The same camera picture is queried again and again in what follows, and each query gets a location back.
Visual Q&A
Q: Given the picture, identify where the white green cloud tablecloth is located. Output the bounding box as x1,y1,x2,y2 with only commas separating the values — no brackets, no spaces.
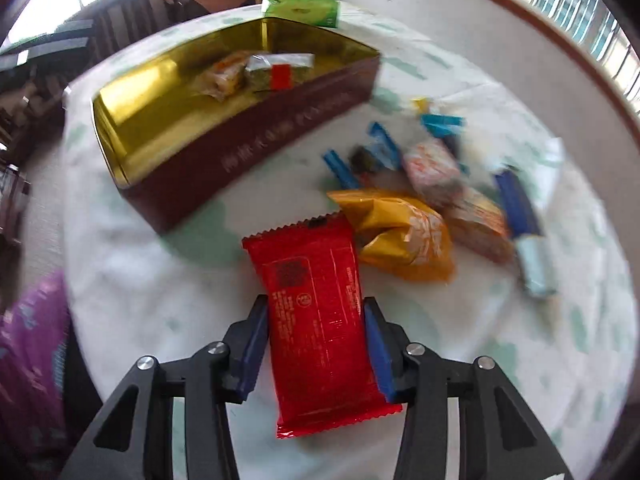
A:
61,4,637,480

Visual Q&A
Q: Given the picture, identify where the green tissue box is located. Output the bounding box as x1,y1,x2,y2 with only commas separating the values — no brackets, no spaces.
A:
261,0,342,29

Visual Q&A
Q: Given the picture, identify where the purple printed clothing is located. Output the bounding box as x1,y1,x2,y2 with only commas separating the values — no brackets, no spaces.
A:
0,269,72,477

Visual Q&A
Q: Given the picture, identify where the dark wrapped candy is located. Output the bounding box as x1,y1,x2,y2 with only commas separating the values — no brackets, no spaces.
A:
349,146,378,177

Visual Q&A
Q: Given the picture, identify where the dark blue pale blue packet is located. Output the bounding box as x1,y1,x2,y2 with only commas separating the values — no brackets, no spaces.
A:
492,167,559,299

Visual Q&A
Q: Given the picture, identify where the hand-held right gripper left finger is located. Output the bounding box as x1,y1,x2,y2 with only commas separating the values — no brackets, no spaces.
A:
60,294,271,480

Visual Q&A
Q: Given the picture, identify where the blue candy wrapper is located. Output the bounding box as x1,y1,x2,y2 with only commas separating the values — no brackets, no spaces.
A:
420,112,467,137
321,149,362,190
366,121,402,169

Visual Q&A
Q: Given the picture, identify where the yellow snack packet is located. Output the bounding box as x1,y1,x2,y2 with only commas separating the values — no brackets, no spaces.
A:
327,188,457,282

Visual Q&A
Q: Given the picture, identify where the maroon tin box gold inside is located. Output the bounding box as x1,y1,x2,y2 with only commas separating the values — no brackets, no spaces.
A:
91,16,382,234

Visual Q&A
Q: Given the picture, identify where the red snack packet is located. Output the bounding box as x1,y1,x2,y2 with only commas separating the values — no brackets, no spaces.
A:
241,212,404,440

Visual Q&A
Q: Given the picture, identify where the dark wooden bench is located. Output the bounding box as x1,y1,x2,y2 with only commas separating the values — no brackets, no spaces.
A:
0,0,211,166

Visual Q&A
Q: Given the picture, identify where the green silver packet red label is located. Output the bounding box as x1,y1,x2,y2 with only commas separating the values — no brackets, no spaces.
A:
244,52,317,94

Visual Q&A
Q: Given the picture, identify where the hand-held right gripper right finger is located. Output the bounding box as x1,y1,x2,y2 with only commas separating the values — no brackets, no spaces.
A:
363,296,575,480

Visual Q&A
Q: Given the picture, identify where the clear packet of orange snacks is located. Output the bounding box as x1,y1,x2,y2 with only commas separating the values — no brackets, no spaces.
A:
444,187,517,264

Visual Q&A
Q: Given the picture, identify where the wooden framed window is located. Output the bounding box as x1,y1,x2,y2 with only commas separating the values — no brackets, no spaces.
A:
429,0,640,117

